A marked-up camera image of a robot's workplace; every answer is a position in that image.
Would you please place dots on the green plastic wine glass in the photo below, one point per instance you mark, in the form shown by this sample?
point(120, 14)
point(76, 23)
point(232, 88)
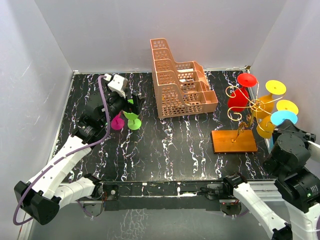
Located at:
point(134, 123)

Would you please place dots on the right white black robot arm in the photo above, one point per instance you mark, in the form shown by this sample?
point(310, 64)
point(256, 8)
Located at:
point(298, 186)

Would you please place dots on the black front mounting rail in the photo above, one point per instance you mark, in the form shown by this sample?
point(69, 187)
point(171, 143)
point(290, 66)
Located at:
point(158, 195)

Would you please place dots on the red plastic wine glass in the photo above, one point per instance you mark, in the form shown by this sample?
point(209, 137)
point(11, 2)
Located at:
point(239, 98)

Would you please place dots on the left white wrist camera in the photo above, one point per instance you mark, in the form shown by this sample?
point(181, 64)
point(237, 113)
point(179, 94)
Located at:
point(117, 83)

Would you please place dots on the yellow plastic wine glass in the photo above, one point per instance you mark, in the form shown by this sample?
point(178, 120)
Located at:
point(265, 127)

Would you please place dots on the peach plastic file organizer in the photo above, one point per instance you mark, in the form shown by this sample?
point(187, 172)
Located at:
point(180, 88)

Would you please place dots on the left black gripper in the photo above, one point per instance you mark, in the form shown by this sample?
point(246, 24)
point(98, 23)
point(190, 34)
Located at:
point(136, 105)

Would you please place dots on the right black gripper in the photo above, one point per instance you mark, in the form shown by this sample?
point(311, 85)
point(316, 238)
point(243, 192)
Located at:
point(288, 125)

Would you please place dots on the magenta plastic wine glass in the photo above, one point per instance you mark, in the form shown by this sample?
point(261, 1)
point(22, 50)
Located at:
point(117, 123)

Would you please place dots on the gold wire wooden glass rack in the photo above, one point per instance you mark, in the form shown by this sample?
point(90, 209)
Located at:
point(242, 139)

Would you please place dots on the orange yellow wine glass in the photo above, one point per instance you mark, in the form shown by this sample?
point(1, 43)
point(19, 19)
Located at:
point(264, 105)

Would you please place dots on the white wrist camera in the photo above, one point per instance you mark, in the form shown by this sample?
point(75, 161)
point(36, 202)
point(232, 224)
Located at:
point(314, 150)
point(117, 83)

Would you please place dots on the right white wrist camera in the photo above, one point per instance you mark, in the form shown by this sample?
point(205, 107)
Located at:
point(314, 150)

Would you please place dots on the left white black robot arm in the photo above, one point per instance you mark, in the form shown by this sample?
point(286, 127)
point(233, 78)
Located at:
point(42, 196)

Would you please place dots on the blue plastic wine glass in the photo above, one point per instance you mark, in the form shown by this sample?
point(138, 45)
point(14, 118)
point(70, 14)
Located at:
point(279, 116)

